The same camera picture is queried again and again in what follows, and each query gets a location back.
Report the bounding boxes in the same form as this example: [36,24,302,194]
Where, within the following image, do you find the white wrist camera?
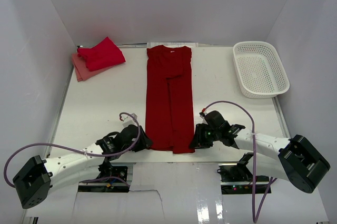
[120,113,137,128]
[199,108,208,124]

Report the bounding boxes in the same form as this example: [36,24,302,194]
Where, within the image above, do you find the papers at table back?
[147,42,199,48]

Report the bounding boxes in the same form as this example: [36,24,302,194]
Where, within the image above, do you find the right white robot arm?
[190,110,331,194]

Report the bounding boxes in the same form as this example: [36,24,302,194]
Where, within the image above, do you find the dark red t-shirt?
[145,45,194,154]

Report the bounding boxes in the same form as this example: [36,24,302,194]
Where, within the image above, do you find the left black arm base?
[77,164,133,193]

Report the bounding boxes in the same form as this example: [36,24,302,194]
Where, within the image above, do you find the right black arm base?
[215,152,272,195]

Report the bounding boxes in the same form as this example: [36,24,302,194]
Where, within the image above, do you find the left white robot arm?
[13,125,153,209]

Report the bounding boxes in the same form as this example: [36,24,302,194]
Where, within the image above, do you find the folded bright red t-shirt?
[77,37,126,72]

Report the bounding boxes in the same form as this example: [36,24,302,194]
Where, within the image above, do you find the white perforated plastic basket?
[233,41,290,99]

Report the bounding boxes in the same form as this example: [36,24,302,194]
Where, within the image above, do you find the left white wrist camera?
[120,113,137,128]

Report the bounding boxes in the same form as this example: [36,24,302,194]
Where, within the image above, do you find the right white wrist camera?
[199,108,208,124]

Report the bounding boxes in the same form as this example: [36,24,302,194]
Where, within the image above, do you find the folded pink t-shirt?
[71,53,102,82]

